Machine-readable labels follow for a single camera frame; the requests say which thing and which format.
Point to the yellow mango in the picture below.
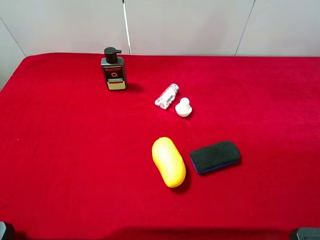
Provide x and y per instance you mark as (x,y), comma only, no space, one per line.
(169,162)

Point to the clear bottle of white pills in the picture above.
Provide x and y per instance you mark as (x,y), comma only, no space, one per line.
(167,97)

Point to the small white duck figure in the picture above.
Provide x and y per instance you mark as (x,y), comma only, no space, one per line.
(183,108)

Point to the black and blue eraser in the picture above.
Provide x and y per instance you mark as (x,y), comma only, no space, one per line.
(215,156)

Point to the black pump lotion bottle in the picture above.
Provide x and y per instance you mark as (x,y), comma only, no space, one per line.
(113,68)

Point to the white vertical pole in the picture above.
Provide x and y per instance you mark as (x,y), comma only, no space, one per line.
(126,27)

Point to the red table cloth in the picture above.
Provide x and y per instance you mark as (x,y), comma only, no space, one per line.
(76,158)

